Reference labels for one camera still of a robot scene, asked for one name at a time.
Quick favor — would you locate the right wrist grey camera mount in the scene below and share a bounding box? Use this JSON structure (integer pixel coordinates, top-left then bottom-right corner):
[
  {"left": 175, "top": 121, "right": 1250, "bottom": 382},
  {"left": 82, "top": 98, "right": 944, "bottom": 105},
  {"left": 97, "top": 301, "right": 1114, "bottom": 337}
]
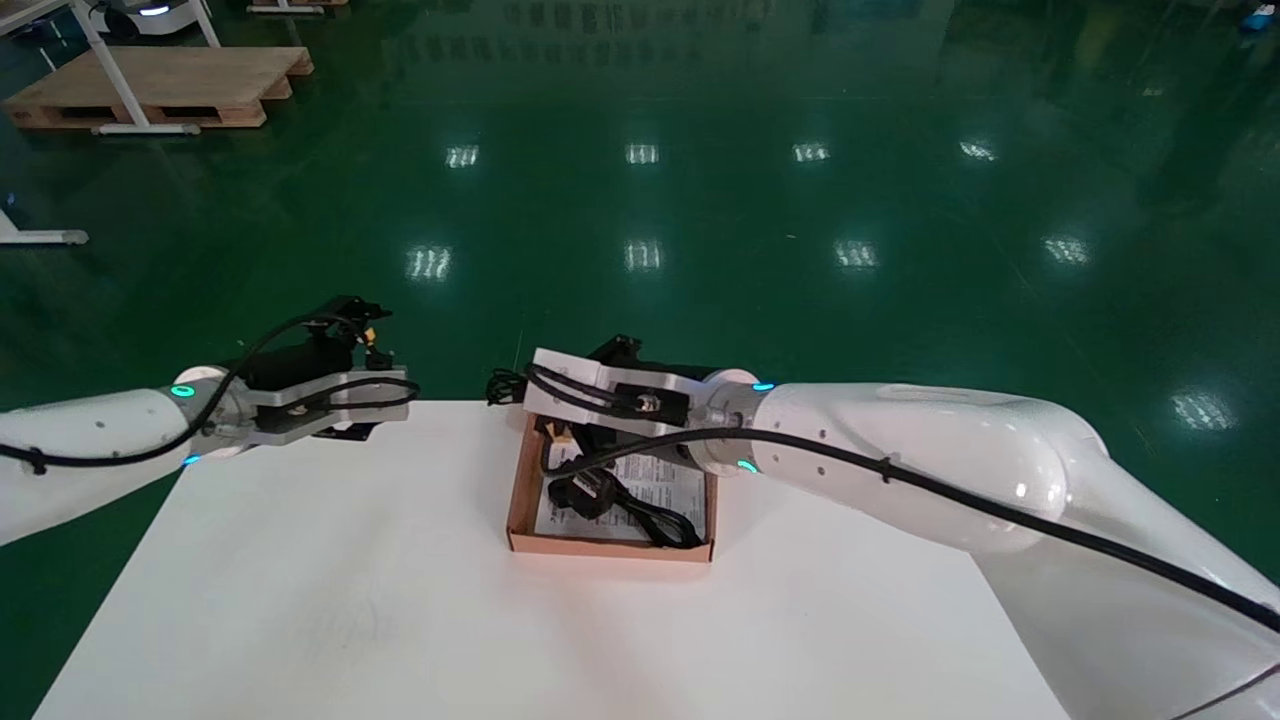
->
[{"left": 525, "top": 348, "right": 706, "bottom": 441}]

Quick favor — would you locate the wrist grey camera mount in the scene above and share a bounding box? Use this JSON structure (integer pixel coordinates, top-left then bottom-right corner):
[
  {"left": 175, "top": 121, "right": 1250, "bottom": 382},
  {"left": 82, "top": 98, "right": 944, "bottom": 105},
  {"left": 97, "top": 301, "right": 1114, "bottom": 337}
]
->
[
  {"left": 525, "top": 348, "right": 706, "bottom": 441},
  {"left": 235, "top": 368, "right": 413, "bottom": 446}
]

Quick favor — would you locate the brown cardboard box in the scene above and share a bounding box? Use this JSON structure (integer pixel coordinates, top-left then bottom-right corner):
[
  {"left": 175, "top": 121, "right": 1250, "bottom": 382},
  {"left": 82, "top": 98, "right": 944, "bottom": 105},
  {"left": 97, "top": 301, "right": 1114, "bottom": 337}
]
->
[{"left": 505, "top": 400, "right": 717, "bottom": 564}]

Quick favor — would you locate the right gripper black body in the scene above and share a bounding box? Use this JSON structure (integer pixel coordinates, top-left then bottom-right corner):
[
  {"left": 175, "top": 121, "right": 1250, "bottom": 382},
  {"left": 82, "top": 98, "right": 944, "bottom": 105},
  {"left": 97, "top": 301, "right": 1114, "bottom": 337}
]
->
[{"left": 588, "top": 335, "right": 643, "bottom": 369}]

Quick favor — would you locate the white metal-frame table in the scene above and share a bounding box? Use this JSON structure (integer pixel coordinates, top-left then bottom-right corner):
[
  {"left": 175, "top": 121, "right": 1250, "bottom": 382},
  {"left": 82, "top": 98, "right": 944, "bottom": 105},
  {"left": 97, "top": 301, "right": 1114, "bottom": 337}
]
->
[
  {"left": 0, "top": 215, "right": 89, "bottom": 247},
  {"left": 0, "top": 0, "right": 223, "bottom": 137}
]

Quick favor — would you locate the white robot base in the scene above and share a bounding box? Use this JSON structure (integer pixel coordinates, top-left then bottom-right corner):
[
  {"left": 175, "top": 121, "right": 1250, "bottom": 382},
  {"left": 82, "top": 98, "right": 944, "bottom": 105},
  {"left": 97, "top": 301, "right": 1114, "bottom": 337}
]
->
[{"left": 88, "top": 0, "right": 206, "bottom": 39}]

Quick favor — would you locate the printed white paper manual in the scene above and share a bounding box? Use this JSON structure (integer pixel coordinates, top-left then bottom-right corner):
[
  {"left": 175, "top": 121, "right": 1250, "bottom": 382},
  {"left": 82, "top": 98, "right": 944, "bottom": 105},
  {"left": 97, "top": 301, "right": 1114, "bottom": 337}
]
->
[{"left": 535, "top": 440, "right": 709, "bottom": 543}]

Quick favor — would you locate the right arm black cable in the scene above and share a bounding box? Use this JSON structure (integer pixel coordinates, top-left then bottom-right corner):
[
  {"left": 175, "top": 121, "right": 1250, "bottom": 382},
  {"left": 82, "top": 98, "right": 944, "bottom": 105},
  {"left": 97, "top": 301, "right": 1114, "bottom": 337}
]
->
[{"left": 540, "top": 425, "right": 1280, "bottom": 636}]

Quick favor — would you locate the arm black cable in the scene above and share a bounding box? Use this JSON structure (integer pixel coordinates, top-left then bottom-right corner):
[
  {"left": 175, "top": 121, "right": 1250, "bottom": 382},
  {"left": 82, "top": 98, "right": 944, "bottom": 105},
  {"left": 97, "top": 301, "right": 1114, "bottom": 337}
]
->
[
  {"left": 540, "top": 425, "right": 1280, "bottom": 636},
  {"left": 0, "top": 296, "right": 421, "bottom": 471}
]

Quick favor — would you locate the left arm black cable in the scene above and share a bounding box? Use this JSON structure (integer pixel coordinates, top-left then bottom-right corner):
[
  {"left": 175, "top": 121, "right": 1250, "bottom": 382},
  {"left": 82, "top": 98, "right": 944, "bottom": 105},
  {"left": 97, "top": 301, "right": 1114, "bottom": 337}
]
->
[{"left": 0, "top": 296, "right": 421, "bottom": 471}]

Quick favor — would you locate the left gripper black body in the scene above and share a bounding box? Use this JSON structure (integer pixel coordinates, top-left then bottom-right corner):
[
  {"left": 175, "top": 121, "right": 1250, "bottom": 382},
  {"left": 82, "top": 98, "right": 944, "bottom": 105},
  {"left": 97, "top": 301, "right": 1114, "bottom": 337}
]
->
[{"left": 245, "top": 338, "right": 356, "bottom": 393}]

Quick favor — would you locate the large wooden pallet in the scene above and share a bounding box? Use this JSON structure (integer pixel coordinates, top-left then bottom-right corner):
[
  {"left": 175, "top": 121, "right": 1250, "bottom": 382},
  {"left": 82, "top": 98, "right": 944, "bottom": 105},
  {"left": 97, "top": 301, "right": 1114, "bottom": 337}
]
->
[{"left": 3, "top": 46, "right": 314, "bottom": 131}]

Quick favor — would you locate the left wrist grey camera mount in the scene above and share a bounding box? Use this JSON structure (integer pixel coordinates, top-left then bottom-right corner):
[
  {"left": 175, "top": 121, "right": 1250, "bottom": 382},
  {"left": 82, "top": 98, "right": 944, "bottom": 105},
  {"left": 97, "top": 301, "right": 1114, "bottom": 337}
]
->
[{"left": 235, "top": 368, "right": 413, "bottom": 446}]

